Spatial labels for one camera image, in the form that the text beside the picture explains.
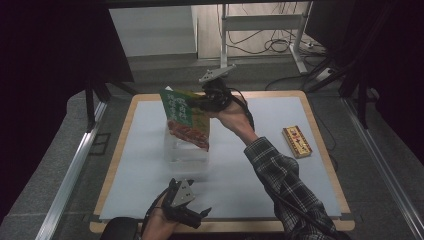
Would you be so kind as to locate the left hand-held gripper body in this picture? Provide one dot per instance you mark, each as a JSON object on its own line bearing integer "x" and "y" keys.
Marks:
{"x": 182, "y": 195}

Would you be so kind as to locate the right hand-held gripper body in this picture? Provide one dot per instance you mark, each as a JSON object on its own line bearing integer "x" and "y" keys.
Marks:
{"x": 216, "y": 95}

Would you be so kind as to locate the green and red snack packet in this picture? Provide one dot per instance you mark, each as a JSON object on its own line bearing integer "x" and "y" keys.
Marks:
{"x": 183, "y": 116}

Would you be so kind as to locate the clear plastic container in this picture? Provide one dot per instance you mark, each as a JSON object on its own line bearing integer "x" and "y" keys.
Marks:
{"x": 185, "y": 160}

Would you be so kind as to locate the person's right hand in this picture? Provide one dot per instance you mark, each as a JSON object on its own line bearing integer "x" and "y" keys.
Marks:
{"x": 236, "y": 116}

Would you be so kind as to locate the person's left hand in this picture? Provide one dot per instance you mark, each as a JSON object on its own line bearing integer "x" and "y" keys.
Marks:
{"x": 158, "y": 226}

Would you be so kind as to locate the white table mat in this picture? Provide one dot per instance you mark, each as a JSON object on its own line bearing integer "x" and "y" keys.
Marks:
{"x": 233, "y": 186}

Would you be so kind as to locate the dark rounded object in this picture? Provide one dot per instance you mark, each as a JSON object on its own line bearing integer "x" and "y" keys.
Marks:
{"x": 120, "y": 230}

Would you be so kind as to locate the white partition panel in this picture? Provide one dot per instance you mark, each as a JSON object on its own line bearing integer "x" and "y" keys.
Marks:
{"x": 150, "y": 30}

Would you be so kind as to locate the small red and yellow box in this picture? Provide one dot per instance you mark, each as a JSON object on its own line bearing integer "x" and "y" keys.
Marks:
{"x": 296, "y": 141}

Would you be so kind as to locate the black metal stand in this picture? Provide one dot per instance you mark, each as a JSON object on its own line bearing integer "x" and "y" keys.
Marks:
{"x": 361, "y": 96}
{"x": 90, "y": 103}

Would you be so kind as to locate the white power strip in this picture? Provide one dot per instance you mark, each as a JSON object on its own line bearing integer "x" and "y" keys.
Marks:
{"x": 324, "y": 75}

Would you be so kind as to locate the black curtain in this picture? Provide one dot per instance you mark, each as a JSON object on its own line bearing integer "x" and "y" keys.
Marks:
{"x": 40, "y": 83}
{"x": 400, "y": 66}

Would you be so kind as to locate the white metal desk frame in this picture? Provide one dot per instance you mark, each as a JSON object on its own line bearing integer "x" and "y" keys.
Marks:
{"x": 260, "y": 21}

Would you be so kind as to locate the black floor bracket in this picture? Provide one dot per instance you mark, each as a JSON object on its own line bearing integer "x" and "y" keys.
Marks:
{"x": 99, "y": 144}

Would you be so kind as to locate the aluminium rail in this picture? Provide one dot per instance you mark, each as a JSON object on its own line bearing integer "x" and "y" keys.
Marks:
{"x": 70, "y": 180}
{"x": 383, "y": 160}

